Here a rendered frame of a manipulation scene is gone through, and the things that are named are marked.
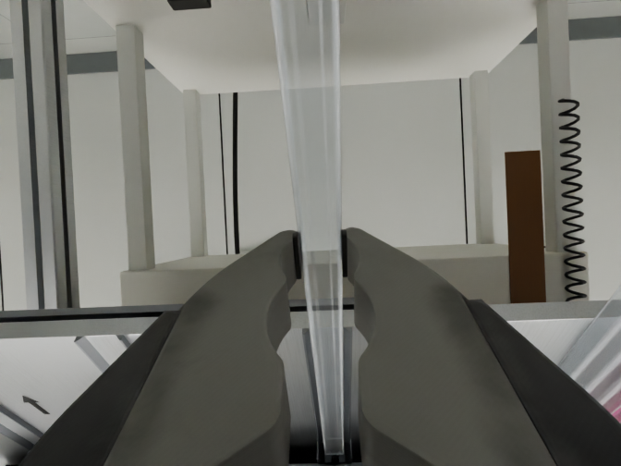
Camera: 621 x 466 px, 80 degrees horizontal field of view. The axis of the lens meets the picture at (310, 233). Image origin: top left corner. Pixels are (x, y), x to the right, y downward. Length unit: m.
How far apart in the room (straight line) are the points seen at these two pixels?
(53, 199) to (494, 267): 0.59
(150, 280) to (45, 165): 0.21
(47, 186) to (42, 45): 0.17
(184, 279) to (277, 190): 1.35
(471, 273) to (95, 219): 1.93
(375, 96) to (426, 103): 0.25
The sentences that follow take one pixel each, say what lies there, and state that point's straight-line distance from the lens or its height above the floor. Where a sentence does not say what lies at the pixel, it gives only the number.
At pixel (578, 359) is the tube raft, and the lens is 0.23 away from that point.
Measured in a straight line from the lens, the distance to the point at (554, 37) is 0.72.
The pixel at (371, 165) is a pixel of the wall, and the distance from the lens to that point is 1.92.
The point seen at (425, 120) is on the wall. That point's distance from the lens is 2.01.
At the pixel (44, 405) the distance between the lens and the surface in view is 0.31.
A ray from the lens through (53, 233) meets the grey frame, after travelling 0.54.
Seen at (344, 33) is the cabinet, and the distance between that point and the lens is 0.72.
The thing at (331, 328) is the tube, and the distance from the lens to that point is 0.16.
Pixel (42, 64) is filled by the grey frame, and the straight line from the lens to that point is 0.58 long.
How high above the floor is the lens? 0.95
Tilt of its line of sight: 1 degrees up
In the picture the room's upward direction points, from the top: 177 degrees clockwise
